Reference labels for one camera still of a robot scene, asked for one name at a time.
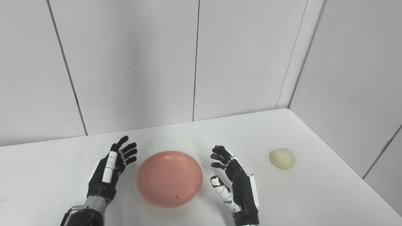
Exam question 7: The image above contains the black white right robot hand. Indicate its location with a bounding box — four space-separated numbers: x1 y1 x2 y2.
210 145 260 226

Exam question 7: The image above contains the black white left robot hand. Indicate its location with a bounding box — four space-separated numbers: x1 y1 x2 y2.
87 136 138 204

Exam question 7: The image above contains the pale yellow steamed bun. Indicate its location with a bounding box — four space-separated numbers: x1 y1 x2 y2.
269 148 296 170

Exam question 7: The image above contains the pink round plate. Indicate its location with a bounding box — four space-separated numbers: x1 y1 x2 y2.
136 151 204 207

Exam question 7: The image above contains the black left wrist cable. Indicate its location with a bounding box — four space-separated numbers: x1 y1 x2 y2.
60 206 84 226

